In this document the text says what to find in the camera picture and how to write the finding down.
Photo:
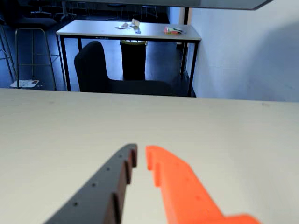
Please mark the black upholstered chair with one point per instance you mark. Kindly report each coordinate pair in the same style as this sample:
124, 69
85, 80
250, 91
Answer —
98, 70

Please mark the black trash bin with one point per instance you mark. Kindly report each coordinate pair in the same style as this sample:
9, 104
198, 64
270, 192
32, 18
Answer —
133, 60

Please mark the white paper sheet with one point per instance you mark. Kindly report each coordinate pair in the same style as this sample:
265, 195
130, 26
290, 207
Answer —
25, 83

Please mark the metal frame bar stool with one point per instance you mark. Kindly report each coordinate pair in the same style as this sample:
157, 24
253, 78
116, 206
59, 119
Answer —
32, 23

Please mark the crumpled papers pile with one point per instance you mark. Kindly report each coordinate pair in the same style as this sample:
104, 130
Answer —
130, 25

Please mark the colourful packet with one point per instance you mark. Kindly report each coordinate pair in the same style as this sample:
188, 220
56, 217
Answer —
173, 30

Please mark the white table black legs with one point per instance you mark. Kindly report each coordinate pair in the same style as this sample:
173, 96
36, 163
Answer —
126, 29

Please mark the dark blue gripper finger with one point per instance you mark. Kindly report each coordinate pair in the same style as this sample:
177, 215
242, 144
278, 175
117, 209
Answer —
98, 191

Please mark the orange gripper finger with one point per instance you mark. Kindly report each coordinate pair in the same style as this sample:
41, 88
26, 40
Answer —
187, 191

